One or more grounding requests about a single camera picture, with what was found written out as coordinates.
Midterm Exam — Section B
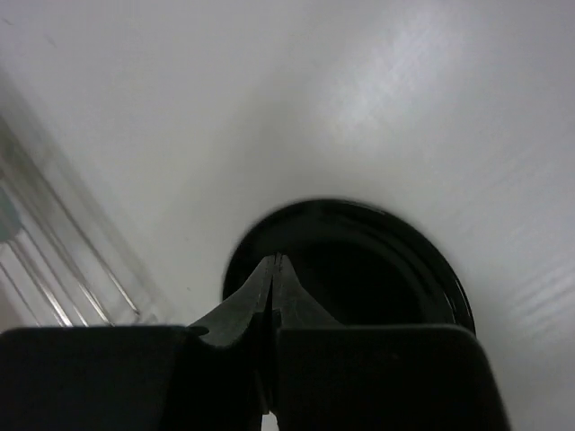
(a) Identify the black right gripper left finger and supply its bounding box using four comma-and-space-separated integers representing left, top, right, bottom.
187, 256, 275, 355

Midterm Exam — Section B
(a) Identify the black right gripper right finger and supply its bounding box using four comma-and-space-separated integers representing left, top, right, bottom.
272, 254, 341, 330

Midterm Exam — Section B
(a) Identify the glossy black round plate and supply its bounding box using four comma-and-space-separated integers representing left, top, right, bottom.
222, 198, 475, 331

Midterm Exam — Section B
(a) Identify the light green rectangular plate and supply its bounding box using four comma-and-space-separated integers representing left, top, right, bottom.
0, 189, 22, 243

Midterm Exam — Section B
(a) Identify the metal wire dish rack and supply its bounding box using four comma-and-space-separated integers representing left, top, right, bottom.
1, 122, 178, 327

